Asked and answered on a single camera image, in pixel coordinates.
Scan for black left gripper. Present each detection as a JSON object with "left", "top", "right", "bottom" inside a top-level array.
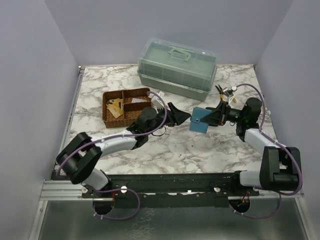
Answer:
[{"left": 146, "top": 102, "right": 191, "bottom": 136}]

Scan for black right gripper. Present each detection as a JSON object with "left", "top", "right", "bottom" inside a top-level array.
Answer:
[{"left": 201, "top": 101, "right": 247, "bottom": 127}]

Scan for blue leather card holder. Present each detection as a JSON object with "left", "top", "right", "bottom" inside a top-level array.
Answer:
[{"left": 189, "top": 107, "right": 211, "bottom": 134}]

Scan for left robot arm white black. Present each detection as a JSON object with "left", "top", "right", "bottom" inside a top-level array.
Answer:
[{"left": 56, "top": 102, "right": 191, "bottom": 198}]

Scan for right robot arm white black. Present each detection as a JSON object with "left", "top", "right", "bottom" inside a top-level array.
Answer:
[{"left": 195, "top": 97, "right": 302, "bottom": 196}]

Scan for white card in basket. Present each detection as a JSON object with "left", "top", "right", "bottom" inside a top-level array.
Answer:
[{"left": 131, "top": 98, "right": 147, "bottom": 103}]

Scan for tan card in basket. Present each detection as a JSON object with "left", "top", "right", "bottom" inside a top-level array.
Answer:
[{"left": 107, "top": 98, "right": 124, "bottom": 119}]

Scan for green plastic storage box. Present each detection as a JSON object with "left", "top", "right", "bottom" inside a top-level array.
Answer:
[{"left": 137, "top": 38, "right": 218, "bottom": 102}]

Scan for brown wicker divided basket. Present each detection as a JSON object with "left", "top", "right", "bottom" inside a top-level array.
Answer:
[{"left": 102, "top": 87, "right": 152, "bottom": 128}]

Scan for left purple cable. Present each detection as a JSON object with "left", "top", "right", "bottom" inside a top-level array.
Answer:
[{"left": 56, "top": 90, "right": 169, "bottom": 221}]

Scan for purple cable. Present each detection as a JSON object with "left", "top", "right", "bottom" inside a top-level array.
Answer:
[
  {"left": 232, "top": 83, "right": 303, "bottom": 220},
  {"left": 56, "top": 90, "right": 169, "bottom": 221}
]

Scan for yellow handled pliers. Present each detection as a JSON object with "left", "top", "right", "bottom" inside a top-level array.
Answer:
[{"left": 215, "top": 84, "right": 227, "bottom": 102}]

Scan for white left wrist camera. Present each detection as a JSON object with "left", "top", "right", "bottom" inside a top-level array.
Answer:
[{"left": 151, "top": 91, "right": 165, "bottom": 109}]

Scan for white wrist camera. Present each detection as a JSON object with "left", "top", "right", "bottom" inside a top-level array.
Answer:
[
  {"left": 222, "top": 86, "right": 238, "bottom": 104},
  {"left": 151, "top": 91, "right": 165, "bottom": 109}
]

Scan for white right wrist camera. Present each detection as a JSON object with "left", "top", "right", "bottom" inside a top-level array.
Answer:
[{"left": 222, "top": 86, "right": 238, "bottom": 104}]

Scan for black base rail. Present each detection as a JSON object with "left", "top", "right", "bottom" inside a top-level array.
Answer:
[{"left": 82, "top": 173, "right": 259, "bottom": 208}]

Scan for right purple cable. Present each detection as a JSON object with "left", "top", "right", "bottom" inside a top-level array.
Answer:
[{"left": 232, "top": 83, "right": 303, "bottom": 220}]

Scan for left aluminium side rail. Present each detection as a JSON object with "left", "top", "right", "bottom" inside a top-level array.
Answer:
[{"left": 58, "top": 66, "right": 86, "bottom": 153}]

